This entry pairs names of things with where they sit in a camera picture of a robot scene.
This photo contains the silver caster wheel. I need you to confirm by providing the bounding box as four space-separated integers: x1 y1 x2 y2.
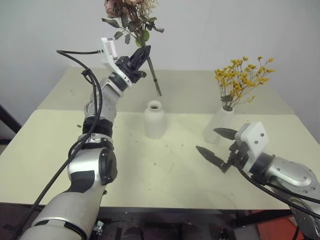
92 219 105 235

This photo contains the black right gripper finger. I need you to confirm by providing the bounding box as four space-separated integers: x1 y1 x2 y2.
195 145 224 168
212 127 241 141

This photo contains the dark furniture piece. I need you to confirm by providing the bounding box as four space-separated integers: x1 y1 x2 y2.
0 104 22 146

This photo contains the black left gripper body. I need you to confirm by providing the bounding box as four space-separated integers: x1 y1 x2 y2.
114 56 147 85

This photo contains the white ribbed ceramic vase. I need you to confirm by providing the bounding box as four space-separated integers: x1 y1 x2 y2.
202 106 236 145
143 99 167 140

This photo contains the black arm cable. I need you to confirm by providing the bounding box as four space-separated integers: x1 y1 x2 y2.
9 49 105 240
233 161 320 220

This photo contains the dark rounded shape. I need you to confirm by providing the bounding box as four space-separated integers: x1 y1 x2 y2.
122 224 145 240

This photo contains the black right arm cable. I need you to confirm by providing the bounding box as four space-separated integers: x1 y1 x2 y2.
233 161 320 220

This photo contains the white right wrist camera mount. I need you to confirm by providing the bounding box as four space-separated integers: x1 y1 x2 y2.
234 121 270 173

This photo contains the dried pink rose bouquet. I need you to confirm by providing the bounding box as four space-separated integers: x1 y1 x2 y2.
101 0 166 97

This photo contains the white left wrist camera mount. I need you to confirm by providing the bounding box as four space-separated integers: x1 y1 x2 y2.
96 37 133 88

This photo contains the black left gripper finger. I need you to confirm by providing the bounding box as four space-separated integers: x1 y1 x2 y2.
129 46 149 67
132 45 152 73

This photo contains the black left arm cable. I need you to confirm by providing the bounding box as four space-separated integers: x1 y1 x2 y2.
9 49 105 240

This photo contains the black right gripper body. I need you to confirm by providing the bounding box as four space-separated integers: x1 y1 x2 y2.
219 140 250 175

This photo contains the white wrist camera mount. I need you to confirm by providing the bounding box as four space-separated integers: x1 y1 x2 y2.
234 121 270 173
96 37 133 88

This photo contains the red floor object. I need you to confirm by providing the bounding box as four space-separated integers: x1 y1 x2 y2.
249 212 305 240

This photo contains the yellow dried flower bouquet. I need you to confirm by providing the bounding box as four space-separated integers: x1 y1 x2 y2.
214 56 276 112

